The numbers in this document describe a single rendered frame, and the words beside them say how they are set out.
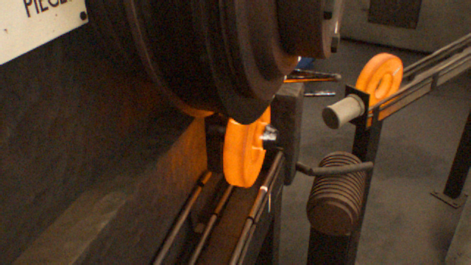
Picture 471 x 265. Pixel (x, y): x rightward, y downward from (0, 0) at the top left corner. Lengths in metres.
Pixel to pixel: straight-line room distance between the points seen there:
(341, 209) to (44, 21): 0.79
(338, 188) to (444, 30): 2.38
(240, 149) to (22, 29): 0.34
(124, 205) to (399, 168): 1.72
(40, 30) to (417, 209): 1.68
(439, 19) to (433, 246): 1.91
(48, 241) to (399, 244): 1.41
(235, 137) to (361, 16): 2.86
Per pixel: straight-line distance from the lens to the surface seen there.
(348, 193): 1.05
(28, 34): 0.40
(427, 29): 3.33
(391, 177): 2.03
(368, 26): 3.43
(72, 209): 0.51
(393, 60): 1.14
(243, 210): 0.78
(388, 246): 1.71
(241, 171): 0.64
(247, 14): 0.42
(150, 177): 0.54
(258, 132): 0.66
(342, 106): 1.06
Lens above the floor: 1.19
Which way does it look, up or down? 33 degrees down
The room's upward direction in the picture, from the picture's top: 1 degrees counter-clockwise
